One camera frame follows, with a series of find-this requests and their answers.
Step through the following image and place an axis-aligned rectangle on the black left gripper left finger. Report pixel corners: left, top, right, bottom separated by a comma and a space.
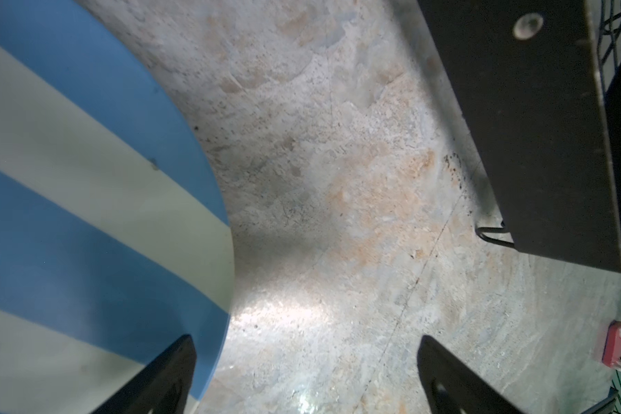
93, 335, 197, 414

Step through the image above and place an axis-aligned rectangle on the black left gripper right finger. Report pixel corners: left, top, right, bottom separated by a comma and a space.
417, 335, 520, 413

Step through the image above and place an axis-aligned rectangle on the blue white striped plate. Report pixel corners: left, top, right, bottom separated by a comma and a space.
0, 1, 235, 413

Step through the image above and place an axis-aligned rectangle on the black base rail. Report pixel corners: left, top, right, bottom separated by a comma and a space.
581, 387, 619, 414

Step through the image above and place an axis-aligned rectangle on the black wire dish rack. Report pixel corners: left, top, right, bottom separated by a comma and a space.
420, 1, 621, 273

